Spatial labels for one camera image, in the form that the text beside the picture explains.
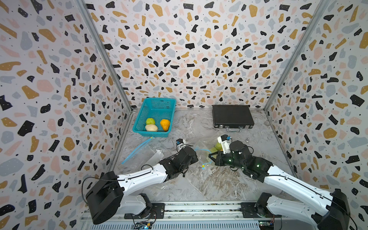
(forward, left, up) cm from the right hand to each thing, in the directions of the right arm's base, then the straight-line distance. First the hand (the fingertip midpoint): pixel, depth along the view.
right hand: (208, 156), depth 73 cm
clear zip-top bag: (+11, +38, -18) cm, 43 cm away
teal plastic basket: (+52, +40, -17) cm, 67 cm away
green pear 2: (+9, -4, -10) cm, 14 cm away
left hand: (+5, +5, -6) cm, 10 cm away
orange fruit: (+33, +30, -14) cm, 46 cm away
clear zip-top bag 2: (+9, +2, -9) cm, 13 cm away
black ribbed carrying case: (+42, -23, -17) cm, 51 cm away
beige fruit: (+27, +39, -12) cm, 49 cm away
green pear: (+34, +41, -13) cm, 55 cm away
